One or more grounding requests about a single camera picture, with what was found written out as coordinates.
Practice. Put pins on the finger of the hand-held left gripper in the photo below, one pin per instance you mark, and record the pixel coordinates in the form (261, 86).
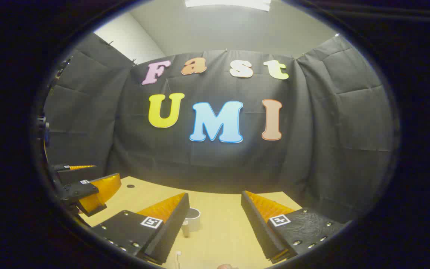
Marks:
(77, 190)
(77, 173)

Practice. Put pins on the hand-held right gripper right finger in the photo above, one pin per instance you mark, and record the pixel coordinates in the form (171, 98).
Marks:
(256, 228)

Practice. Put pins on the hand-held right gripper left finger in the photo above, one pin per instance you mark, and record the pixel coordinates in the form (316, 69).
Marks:
(174, 231)

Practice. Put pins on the cream toothbrush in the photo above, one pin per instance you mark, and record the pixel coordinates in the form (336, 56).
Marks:
(178, 257)

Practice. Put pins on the wooden desktop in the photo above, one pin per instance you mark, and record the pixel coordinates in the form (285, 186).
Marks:
(218, 231)

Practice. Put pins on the black backdrop cloth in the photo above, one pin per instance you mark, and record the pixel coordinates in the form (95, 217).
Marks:
(218, 164)

